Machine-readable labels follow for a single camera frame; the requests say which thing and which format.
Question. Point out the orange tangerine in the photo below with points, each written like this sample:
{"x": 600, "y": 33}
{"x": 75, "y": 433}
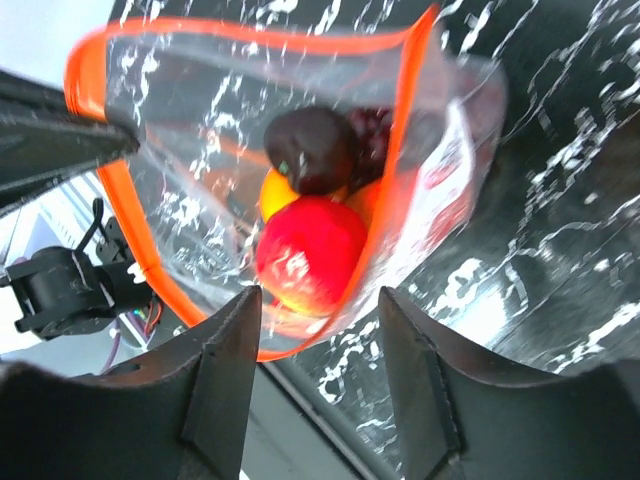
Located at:
{"x": 275, "y": 194}

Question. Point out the purple grape bunch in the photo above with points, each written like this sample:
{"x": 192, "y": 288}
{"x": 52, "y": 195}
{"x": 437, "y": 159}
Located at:
{"x": 372, "y": 127}

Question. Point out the peach front fruit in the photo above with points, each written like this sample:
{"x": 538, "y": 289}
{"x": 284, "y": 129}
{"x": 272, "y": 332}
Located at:
{"x": 307, "y": 254}

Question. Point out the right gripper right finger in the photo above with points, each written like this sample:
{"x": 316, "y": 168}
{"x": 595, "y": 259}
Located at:
{"x": 465, "y": 412}

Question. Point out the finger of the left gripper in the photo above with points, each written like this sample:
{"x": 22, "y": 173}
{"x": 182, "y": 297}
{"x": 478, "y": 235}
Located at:
{"x": 44, "y": 144}

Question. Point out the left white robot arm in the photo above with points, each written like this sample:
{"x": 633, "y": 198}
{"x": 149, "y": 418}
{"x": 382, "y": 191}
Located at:
{"x": 59, "y": 290}

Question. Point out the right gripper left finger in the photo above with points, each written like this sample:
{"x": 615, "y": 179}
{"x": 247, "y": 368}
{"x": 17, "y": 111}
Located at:
{"x": 179, "y": 411}

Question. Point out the dark plum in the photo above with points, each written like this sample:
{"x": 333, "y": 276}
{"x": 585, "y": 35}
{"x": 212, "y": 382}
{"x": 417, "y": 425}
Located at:
{"x": 315, "y": 148}

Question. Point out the clear orange zip bag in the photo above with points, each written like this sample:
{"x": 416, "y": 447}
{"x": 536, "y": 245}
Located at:
{"x": 199, "y": 93}

